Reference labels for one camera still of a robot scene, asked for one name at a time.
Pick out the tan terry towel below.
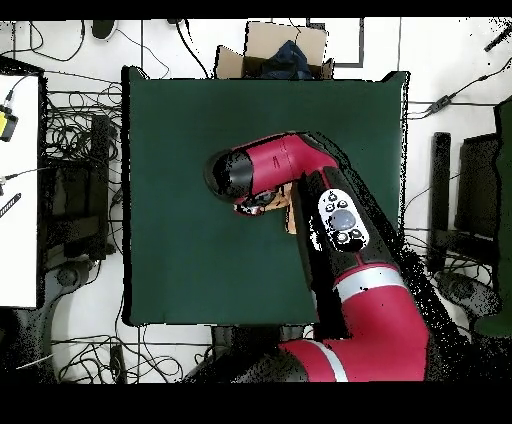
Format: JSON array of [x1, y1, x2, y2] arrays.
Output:
[[261, 190, 300, 236]]

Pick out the dark green table cloth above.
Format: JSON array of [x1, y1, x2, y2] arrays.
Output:
[[120, 65, 411, 327]]

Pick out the dark blue garment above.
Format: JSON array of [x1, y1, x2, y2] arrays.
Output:
[[259, 38, 315, 81]]

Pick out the black equipment stand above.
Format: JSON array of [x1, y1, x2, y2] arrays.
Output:
[[39, 113, 117, 263]]

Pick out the brown cardboard box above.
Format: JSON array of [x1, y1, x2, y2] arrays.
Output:
[[213, 20, 335, 81]]

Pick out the black upright bar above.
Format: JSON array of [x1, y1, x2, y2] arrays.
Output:
[[426, 131, 453, 275]]

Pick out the black power adapter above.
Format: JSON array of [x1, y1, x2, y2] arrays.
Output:
[[425, 93, 453, 115]]

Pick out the small black round device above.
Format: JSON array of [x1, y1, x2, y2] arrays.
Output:
[[90, 18, 119, 41]]

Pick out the white desk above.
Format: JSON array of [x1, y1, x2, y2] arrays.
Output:
[[0, 55, 47, 309]]

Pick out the black ruler strip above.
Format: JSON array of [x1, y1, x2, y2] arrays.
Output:
[[0, 192, 22, 219]]

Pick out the dark green fabric cover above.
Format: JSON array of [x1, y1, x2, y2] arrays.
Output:
[[474, 94, 512, 337]]

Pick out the yellow and black device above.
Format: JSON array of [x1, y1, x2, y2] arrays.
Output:
[[0, 104, 20, 143]]

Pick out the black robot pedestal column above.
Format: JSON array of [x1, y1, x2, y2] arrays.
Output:
[[209, 324, 313, 361]]

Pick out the black cable tangle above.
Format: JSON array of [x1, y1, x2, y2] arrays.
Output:
[[42, 69, 124, 169], [399, 225, 495, 285], [51, 325, 213, 384]]

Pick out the grey pedestal leg foot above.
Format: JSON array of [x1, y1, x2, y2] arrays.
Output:
[[39, 258, 97, 313], [434, 269, 503, 319]]

